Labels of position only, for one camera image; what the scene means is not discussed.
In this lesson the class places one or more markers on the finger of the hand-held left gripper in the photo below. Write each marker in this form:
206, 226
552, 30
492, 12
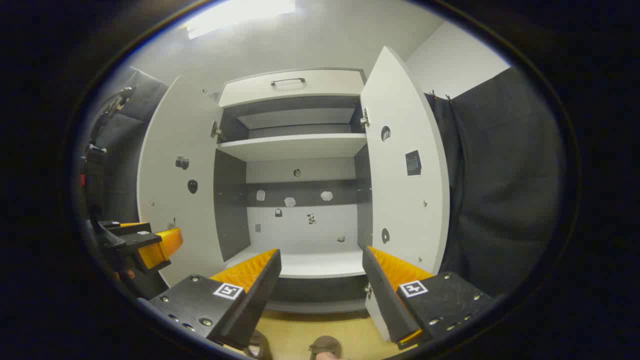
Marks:
160, 247
120, 228

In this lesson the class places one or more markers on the brown fuzzy shoe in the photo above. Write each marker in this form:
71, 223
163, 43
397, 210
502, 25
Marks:
259, 345
325, 345

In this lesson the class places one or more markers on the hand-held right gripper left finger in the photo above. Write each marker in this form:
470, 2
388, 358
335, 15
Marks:
260, 295

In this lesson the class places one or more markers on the white cabinet drawer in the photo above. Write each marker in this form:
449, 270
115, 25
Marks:
320, 87

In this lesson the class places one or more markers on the metal door hinge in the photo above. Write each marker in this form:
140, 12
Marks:
216, 131
368, 290
365, 119

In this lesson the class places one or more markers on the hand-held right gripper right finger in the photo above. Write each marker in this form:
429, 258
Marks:
382, 295

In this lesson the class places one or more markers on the white shoe cabinet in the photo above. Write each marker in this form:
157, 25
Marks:
300, 230

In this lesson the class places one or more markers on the black backdrop cloth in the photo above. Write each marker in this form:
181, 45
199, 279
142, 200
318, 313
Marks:
500, 190
125, 150

